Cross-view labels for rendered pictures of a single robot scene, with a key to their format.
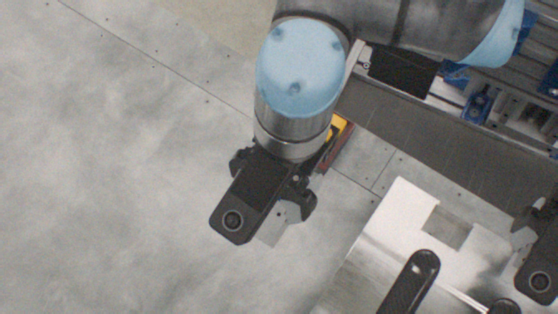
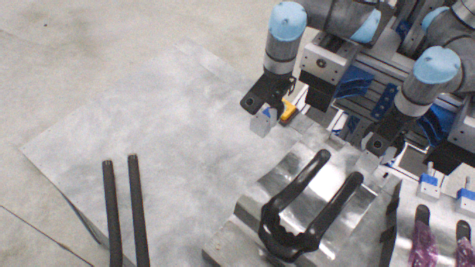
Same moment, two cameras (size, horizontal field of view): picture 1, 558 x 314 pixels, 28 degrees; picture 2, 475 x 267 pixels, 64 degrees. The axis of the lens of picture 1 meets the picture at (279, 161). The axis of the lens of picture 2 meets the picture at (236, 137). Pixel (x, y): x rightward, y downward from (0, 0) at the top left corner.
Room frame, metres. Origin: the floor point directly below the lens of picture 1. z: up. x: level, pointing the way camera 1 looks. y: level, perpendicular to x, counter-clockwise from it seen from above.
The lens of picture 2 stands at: (-0.23, -0.06, 1.80)
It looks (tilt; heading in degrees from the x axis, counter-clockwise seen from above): 56 degrees down; 12
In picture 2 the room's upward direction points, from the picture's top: 6 degrees clockwise
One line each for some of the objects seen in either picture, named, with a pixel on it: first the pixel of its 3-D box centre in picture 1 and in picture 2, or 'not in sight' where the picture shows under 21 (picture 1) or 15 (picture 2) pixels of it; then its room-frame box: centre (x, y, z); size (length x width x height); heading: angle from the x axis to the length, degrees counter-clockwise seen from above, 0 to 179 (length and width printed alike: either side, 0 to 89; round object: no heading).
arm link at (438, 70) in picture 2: not in sight; (431, 75); (0.44, -0.33, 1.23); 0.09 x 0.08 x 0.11; 115
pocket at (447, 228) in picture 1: (445, 230); (333, 145); (0.46, -0.21, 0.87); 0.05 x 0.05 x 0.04; 67
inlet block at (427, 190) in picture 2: not in sight; (427, 180); (0.45, -0.50, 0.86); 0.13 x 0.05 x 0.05; 174
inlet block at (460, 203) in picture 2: not in sight; (466, 195); (0.44, -0.60, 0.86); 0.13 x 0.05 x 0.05; 174
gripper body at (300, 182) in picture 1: (290, 142); (276, 80); (0.45, -0.01, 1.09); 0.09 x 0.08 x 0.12; 157
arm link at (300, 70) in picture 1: (299, 78); (285, 30); (0.45, -0.01, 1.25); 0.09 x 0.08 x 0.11; 176
